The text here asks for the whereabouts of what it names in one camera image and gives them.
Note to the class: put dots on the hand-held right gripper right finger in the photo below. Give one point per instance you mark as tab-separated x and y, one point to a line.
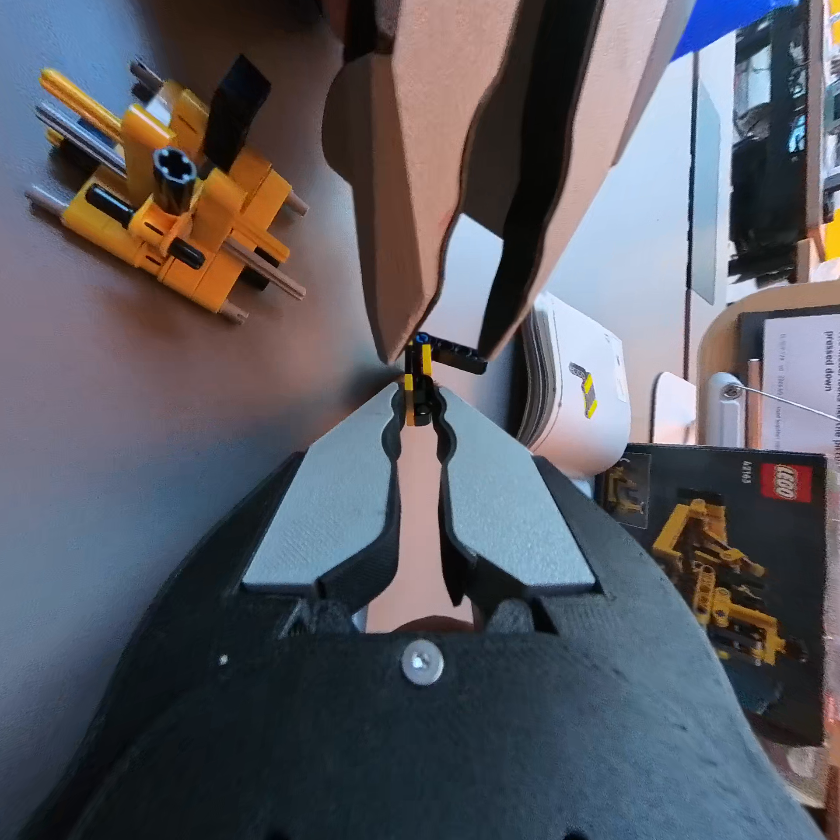
518	525

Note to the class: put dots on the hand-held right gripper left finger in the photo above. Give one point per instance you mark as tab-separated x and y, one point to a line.
315	518

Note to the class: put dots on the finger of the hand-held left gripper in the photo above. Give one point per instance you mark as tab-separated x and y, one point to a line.
407	164
623	65

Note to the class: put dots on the small yellow black lego assembly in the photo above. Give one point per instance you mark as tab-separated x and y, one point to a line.
418	387

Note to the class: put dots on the lego instruction booklet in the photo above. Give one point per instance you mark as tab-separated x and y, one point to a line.
571	407

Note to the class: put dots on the black lego box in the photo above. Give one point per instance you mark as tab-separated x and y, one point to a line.
722	590

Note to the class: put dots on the yellow lego vehicle chassis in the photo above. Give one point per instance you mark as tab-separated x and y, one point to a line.
197	216

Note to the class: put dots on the blue plastic bin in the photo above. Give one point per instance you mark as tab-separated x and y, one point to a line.
722	19

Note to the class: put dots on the silver panel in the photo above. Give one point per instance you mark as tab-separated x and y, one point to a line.
707	197

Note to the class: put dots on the black equipment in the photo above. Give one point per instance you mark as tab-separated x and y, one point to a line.
768	184

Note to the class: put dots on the white flat stand base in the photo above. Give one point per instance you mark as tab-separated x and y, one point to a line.
676	407

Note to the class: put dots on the white clamp device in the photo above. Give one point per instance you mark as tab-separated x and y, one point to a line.
718	413

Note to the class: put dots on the wooden board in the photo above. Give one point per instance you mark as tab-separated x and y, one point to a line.
722	328

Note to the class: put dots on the white printed sheet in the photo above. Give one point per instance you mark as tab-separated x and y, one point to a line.
800	380

